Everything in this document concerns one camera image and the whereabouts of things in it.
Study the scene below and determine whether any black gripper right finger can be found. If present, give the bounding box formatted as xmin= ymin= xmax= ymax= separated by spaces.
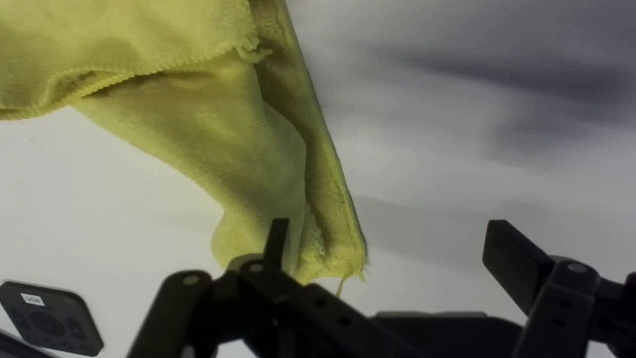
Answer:
xmin=482 ymin=219 xmax=636 ymax=358

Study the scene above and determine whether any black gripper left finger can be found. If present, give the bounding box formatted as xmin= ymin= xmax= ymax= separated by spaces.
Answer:
xmin=126 ymin=217 xmax=426 ymax=358

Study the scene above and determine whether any yellow towel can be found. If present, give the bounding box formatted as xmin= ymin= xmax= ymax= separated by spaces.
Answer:
xmin=0 ymin=0 xmax=370 ymax=286

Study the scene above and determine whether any small black device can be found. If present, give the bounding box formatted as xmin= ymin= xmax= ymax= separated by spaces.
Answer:
xmin=0 ymin=280 xmax=106 ymax=356

